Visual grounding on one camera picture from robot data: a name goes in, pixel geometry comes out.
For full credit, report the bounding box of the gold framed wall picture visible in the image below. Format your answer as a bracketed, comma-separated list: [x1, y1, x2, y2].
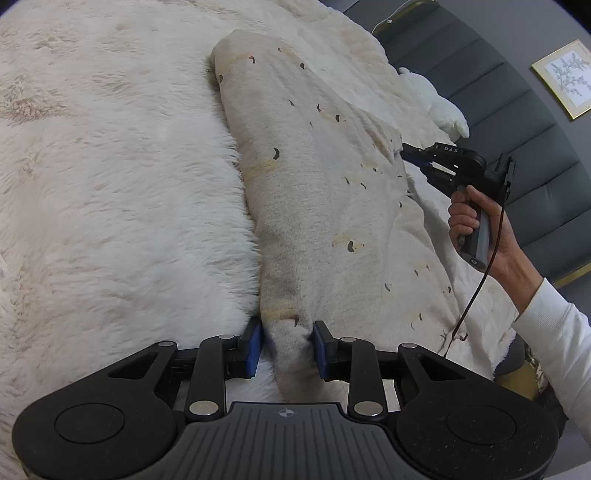
[531, 40, 591, 120]

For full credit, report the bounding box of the white plush toy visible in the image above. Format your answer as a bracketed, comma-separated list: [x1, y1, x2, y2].
[398, 67, 470, 142]

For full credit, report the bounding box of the person's right hand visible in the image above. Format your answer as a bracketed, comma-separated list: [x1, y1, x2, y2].
[447, 185, 548, 315]

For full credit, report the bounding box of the grey padded headboard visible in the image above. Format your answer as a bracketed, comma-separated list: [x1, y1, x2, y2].
[344, 1, 590, 288]

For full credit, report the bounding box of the beige patterned garment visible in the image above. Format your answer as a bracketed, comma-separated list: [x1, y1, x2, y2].
[211, 30, 459, 402]

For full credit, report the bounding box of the white fluffy bed blanket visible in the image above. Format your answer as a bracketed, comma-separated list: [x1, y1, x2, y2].
[0, 0, 528, 480]

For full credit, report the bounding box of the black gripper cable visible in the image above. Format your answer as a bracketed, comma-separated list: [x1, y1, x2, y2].
[444, 156, 516, 358]

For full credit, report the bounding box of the white sleeved right forearm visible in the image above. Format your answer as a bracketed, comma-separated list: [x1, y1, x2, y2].
[513, 280, 591, 440]

